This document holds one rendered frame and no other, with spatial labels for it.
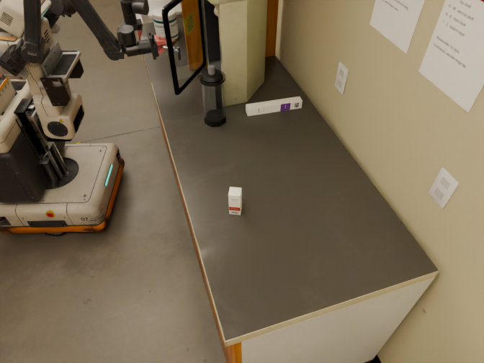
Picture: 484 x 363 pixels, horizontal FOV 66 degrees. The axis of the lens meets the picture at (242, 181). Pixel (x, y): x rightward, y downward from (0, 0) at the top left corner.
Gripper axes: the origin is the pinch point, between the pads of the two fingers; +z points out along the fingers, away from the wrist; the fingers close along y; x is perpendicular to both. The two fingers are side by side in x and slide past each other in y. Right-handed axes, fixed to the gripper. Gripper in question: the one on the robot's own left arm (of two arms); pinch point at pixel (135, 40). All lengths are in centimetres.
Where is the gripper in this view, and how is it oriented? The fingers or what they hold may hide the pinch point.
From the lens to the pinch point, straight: 207.4
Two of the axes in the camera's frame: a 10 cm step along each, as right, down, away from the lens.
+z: 0.0, 6.7, 7.4
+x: -3.1, -7.0, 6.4
